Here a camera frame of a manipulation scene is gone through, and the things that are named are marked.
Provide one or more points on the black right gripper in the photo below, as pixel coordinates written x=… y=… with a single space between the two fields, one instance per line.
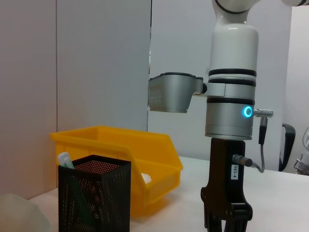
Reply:
x=224 y=193

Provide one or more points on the white paper ball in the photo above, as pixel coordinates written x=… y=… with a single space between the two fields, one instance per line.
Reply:
x=146 y=178

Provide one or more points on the mint green pen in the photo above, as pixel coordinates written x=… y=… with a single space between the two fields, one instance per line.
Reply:
x=65 y=159

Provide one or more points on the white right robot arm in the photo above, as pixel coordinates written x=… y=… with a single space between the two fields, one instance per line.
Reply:
x=231 y=60

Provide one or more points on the black mesh pen holder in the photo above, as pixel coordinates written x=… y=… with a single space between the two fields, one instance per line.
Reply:
x=96 y=205

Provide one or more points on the translucent wavy glass fruit plate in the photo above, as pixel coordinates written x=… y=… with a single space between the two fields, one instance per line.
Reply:
x=19 y=212

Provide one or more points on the black chair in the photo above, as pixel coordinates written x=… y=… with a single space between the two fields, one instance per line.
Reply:
x=288 y=145

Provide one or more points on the yellow plastic storage bin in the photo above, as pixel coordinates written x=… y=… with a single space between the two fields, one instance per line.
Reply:
x=108 y=140

